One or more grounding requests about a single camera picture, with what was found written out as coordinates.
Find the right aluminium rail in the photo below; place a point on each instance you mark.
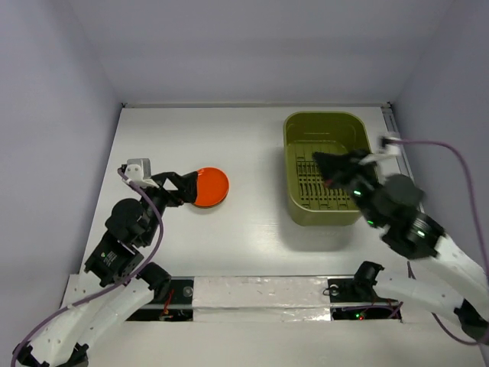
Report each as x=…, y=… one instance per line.
x=402, y=195

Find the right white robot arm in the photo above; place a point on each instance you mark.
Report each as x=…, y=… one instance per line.
x=421, y=239

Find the foil covered base strip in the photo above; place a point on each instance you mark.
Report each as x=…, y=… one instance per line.
x=260, y=299

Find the olive green dish rack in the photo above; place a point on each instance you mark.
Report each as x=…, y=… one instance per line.
x=310, y=203

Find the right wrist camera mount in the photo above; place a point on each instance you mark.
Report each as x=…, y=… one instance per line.
x=388, y=148

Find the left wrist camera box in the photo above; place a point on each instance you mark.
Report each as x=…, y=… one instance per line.
x=138, y=171

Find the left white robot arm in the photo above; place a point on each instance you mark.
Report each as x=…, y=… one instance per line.
x=119, y=276

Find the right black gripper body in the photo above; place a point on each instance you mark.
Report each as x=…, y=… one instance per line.
x=359, y=173

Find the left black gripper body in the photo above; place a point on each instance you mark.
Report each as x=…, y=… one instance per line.
x=154, y=192

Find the orange plate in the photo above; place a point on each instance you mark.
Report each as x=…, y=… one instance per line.
x=212, y=187

